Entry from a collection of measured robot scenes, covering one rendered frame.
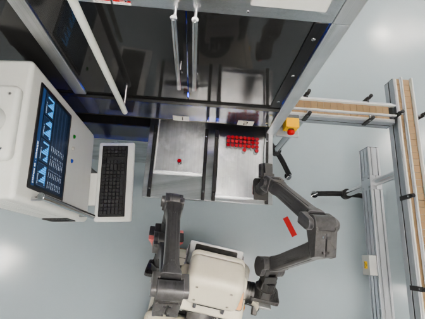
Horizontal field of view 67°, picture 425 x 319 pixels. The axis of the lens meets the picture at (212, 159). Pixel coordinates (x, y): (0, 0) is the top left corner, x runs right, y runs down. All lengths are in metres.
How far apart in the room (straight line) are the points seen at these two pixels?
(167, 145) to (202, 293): 0.87
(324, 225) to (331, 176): 1.87
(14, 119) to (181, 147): 0.88
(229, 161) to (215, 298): 0.80
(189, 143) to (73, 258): 1.38
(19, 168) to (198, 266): 0.69
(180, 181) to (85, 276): 1.25
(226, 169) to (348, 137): 1.57
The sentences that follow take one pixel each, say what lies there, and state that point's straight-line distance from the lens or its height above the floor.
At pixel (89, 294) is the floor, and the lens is 2.70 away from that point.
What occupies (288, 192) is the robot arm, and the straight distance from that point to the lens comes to 1.23.
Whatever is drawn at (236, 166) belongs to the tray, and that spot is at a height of 0.88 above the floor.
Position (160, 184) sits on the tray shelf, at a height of 0.88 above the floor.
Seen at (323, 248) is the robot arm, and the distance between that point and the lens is 1.06.
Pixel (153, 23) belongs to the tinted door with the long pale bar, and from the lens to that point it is 1.12.
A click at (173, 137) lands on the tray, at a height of 0.88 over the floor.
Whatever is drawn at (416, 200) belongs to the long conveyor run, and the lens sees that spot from 2.01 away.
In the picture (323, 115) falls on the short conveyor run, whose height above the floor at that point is 0.93.
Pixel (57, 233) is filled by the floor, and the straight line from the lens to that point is 2.79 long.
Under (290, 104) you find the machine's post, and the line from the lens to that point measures 1.53.
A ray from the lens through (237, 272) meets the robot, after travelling 1.25.
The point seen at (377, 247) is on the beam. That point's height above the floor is 0.55.
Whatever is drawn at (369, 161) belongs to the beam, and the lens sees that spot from 2.43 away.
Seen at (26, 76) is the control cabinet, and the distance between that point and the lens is 1.33.
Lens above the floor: 2.59
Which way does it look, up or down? 73 degrees down
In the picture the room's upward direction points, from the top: 12 degrees clockwise
